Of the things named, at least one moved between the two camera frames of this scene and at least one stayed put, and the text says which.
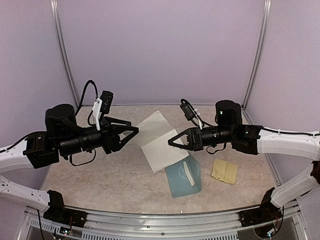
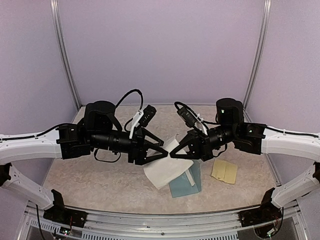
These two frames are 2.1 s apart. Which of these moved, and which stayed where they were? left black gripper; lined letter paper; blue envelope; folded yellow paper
Moved: lined letter paper; left black gripper
Stayed: folded yellow paper; blue envelope
